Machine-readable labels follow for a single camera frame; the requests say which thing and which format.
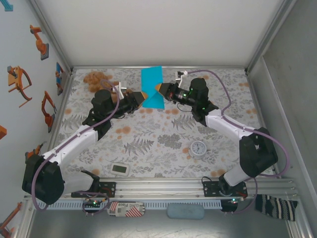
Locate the teal cloth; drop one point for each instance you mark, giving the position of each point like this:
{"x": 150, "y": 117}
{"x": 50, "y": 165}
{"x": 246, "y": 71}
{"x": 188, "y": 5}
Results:
{"x": 151, "y": 77}

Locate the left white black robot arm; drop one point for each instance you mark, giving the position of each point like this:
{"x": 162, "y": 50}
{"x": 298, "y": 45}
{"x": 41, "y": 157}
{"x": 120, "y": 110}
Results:
{"x": 49, "y": 183}

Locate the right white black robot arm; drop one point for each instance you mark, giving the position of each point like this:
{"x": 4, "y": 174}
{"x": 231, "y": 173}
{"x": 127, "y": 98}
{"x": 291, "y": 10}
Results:
{"x": 257, "y": 158}

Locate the brown teddy bear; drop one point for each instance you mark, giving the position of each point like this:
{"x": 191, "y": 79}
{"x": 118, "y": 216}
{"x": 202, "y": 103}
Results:
{"x": 92, "y": 78}

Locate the floral tablecloth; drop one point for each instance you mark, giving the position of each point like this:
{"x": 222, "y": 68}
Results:
{"x": 148, "y": 153}

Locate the white alarm clock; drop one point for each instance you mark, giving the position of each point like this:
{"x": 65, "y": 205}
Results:
{"x": 198, "y": 148}

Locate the white digital timer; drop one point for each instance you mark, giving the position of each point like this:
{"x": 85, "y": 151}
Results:
{"x": 119, "y": 169}

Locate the small green circuit board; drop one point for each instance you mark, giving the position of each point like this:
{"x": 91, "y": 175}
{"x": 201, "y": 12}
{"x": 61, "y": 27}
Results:
{"x": 92, "y": 203}
{"x": 235, "y": 200}

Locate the red white striped package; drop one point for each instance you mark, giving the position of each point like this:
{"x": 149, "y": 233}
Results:
{"x": 126, "y": 209}

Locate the grey blue sponge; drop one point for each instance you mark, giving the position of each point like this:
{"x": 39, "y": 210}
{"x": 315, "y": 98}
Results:
{"x": 185, "y": 211}

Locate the black white striped sock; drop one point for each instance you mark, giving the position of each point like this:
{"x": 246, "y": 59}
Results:
{"x": 275, "y": 207}

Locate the aluminium enclosure frame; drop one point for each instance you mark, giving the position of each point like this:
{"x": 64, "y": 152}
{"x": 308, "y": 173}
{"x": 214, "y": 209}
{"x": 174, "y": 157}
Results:
{"x": 223, "y": 67}

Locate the blue orange wall decal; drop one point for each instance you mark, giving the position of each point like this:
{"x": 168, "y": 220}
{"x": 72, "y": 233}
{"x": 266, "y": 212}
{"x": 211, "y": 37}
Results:
{"x": 59, "y": 77}

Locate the aluminium mounting rail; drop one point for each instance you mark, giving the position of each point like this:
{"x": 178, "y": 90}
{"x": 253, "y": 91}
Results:
{"x": 158, "y": 186}

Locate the orange claw wall decal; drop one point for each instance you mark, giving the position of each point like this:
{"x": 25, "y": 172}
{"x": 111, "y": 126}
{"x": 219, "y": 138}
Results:
{"x": 13, "y": 79}

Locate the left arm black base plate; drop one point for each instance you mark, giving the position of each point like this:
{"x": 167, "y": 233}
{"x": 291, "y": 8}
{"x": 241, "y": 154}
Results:
{"x": 111, "y": 189}

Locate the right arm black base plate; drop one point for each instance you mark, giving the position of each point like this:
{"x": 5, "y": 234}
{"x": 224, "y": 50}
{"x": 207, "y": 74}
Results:
{"x": 209, "y": 189}

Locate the orange block wall decal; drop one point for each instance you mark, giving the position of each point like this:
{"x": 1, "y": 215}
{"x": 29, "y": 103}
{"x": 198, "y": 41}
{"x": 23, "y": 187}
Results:
{"x": 2, "y": 132}

